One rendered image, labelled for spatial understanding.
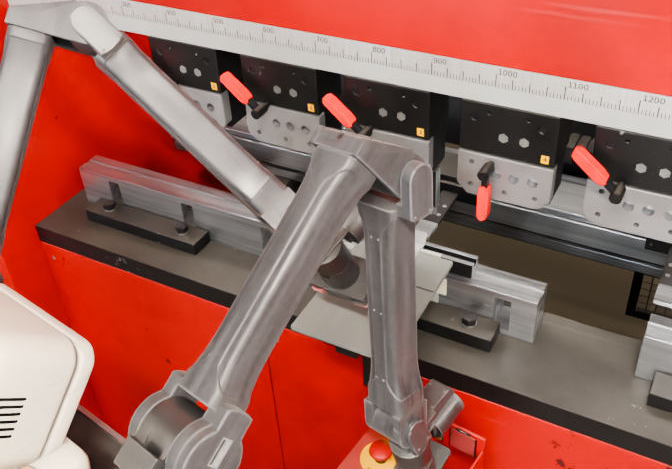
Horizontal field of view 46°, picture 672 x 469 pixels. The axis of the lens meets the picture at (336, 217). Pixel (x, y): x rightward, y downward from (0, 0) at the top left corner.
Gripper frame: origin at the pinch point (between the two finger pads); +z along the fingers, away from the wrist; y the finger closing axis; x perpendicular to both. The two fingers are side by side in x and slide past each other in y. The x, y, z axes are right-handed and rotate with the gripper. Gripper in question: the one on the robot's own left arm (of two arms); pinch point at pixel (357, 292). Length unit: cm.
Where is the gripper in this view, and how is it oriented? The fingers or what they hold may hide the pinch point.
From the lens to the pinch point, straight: 132.6
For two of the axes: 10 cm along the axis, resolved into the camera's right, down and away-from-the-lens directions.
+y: -8.7, -2.6, 4.2
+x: -4.0, 8.7, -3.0
